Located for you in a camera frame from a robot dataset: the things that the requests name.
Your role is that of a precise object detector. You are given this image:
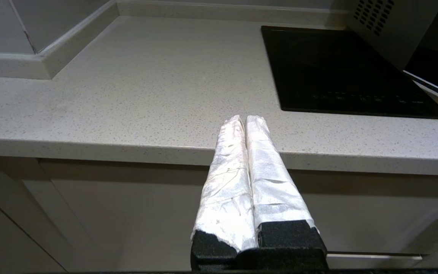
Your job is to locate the grey corner cabinet panel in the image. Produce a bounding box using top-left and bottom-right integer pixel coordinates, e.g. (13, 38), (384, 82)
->
(0, 156), (103, 274)

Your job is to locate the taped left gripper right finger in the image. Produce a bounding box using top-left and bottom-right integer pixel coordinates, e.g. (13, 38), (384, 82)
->
(245, 115), (328, 269)

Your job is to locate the silver Panasonic microwave oven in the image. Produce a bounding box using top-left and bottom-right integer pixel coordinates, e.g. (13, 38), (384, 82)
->
(346, 0), (438, 72)

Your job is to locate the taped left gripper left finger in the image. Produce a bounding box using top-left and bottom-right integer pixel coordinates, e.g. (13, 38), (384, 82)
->
(190, 115), (257, 271)

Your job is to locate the black induction cooktop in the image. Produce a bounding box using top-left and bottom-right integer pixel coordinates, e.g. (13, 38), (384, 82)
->
(261, 25), (438, 119)

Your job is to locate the white cabinet door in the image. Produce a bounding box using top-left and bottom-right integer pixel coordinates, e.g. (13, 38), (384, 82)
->
(280, 169), (438, 271)
(38, 159), (214, 271)

